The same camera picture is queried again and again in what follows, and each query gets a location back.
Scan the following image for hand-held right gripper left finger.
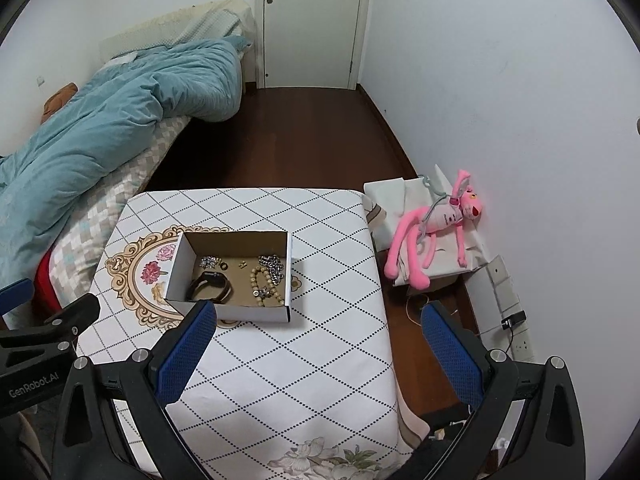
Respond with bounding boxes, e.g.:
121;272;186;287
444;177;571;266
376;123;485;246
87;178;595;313
50;301;218;480

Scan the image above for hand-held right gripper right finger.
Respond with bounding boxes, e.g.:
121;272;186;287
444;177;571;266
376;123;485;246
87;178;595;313
421;301;587;480

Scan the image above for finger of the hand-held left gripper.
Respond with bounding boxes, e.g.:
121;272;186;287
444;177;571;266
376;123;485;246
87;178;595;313
0;278;34;317

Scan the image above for cardboard box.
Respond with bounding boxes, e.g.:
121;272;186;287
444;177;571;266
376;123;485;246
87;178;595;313
164;230;294;324

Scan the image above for black smart band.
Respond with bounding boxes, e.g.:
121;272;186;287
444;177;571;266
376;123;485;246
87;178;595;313
187;270;234;305

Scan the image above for wooden bead bracelet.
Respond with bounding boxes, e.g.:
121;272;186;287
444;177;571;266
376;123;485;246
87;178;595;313
248;265;287;307

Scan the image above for silver chain bracelet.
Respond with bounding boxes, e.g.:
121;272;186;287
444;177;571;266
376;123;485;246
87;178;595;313
258;254;286;284

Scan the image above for red cloth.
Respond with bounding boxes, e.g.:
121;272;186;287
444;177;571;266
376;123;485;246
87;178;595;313
32;250;64;317

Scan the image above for checkered bed sheet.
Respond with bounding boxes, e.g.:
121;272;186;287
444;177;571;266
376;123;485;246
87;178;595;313
47;115;194;304

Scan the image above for table with patterned cloth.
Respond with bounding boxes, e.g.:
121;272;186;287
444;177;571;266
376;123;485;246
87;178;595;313
75;187;408;480

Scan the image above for pink plush toy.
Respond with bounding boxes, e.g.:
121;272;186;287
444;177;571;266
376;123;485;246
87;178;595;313
383;169;484;291

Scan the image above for light blue duvet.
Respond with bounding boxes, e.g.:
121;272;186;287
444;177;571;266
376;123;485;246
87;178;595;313
0;36;254;261

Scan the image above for brown plush toy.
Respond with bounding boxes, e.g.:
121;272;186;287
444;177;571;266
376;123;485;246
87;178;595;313
40;82;80;124

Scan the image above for cream quilted blanket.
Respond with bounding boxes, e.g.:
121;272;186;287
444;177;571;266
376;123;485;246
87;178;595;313
98;0;254;62

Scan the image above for white door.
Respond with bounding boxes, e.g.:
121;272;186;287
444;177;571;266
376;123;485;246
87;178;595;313
254;0;374;90

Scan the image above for beige cable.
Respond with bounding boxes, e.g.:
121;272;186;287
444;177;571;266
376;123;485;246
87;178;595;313
404;293;437;324

